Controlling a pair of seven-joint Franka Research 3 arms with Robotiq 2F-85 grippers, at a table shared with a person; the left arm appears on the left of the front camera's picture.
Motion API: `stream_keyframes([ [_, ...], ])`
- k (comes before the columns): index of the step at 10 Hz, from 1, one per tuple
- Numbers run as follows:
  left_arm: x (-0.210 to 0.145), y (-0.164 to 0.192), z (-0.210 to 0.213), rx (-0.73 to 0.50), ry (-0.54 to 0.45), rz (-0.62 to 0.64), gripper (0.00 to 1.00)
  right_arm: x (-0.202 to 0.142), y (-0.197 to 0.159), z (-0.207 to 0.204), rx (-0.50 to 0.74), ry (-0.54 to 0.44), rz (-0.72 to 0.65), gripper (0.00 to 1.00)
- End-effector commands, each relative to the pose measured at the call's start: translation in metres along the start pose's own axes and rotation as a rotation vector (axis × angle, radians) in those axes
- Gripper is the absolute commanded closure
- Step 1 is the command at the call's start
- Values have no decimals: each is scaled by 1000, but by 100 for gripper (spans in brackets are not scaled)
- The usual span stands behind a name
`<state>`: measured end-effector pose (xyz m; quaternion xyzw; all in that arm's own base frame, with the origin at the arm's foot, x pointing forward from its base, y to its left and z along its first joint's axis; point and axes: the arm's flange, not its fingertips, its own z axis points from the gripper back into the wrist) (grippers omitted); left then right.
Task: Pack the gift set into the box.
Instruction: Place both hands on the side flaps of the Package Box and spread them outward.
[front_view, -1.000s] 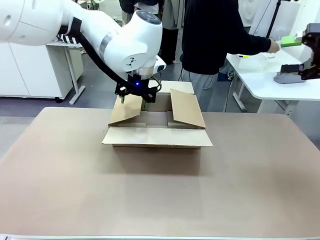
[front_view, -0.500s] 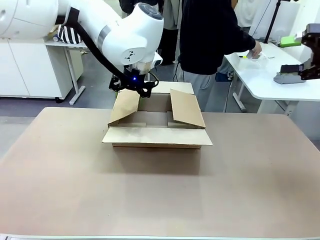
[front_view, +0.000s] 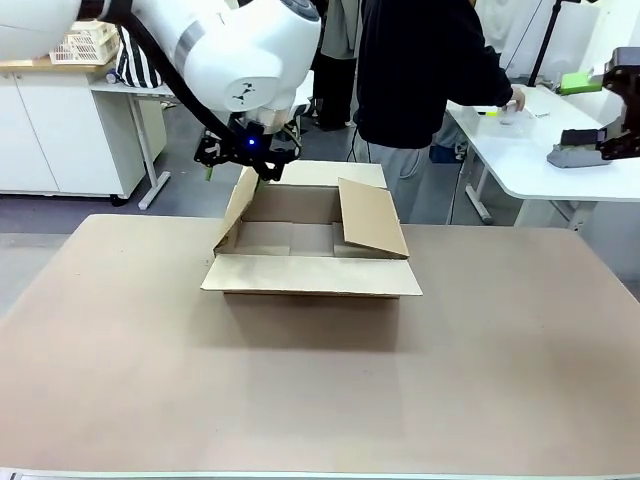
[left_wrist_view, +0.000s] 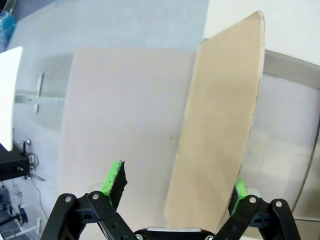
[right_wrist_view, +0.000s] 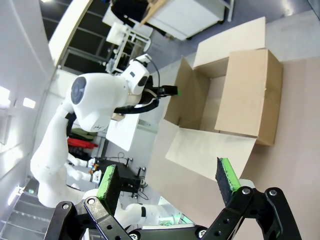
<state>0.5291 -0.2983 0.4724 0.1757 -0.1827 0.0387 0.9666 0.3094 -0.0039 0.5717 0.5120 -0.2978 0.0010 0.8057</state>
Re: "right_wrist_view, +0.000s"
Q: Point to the white shelf cart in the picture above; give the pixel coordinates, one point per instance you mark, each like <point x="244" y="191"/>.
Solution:
<point x="117" y="33"/>

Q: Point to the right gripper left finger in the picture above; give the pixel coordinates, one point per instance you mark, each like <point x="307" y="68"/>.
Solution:
<point x="110" y="185"/>

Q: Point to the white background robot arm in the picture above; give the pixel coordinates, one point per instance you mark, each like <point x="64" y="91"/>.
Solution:
<point x="77" y="172"/>
<point x="135" y="212"/>

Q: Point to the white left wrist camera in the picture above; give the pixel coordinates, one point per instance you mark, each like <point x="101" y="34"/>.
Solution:
<point x="143" y="60"/>

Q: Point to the brown cardboard box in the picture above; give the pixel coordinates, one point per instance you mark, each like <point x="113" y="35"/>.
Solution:
<point x="247" y="95"/>

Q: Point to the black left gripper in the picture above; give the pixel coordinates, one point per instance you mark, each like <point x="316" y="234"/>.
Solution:
<point x="158" y="92"/>

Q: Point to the black equipment box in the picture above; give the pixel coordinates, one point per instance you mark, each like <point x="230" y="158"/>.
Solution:
<point x="128" y="178"/>

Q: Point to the white cabinet on wheels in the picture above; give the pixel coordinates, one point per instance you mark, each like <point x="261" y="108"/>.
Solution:
<point x="190" y="20"/>

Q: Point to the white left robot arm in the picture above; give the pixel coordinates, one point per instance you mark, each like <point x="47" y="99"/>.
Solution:
<point x="95" y="100"/>

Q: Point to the red plastic object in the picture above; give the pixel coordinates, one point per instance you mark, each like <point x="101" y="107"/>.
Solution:
<point x="80" y="143"/>

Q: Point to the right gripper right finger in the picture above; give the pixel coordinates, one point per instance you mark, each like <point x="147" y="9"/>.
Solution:
<point x="228" y="180"/>

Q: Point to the wooden plank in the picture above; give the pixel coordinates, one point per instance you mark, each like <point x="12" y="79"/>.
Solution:
<point x="150" y="12"/>

